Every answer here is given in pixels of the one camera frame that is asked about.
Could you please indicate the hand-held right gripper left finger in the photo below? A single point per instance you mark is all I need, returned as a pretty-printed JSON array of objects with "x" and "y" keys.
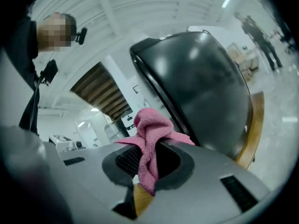
[{"x": 93, "y": 183}]

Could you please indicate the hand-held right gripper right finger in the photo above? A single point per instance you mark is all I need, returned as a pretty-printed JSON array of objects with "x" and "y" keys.
[{"x": 198, "y": 195}]

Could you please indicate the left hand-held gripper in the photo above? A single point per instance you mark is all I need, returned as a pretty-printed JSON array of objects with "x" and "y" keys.
[{"x": 65, "y": 142}]

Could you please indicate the pink cleaning cloth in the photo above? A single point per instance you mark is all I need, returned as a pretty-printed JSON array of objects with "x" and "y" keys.
[{"x": 151, "y": 129}]

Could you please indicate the black mini fridge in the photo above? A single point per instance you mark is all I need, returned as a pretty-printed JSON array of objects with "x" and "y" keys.
[{"x": 198, "y": 83}]

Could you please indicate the small white service robot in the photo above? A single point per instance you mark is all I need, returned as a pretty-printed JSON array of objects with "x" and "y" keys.
[{"x": 128, "y": 122}]

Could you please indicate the black chest device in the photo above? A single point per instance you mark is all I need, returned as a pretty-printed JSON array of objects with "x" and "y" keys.
[{"x": 50, "y": 72}]

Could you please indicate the person's black top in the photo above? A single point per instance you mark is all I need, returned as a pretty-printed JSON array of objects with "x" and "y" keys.
[{"x": 21, "y": 55}]

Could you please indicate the person's head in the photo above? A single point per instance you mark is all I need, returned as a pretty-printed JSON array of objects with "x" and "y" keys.
[{"x": 56, "y": 31}]

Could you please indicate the brown cardboard box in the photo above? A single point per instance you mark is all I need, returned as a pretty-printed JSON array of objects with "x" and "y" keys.
[{"x": 243, "y": 59}]

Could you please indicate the black head-mounted camera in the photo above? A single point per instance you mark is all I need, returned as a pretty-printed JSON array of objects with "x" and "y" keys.
[{"x": 81, "y": 36}]

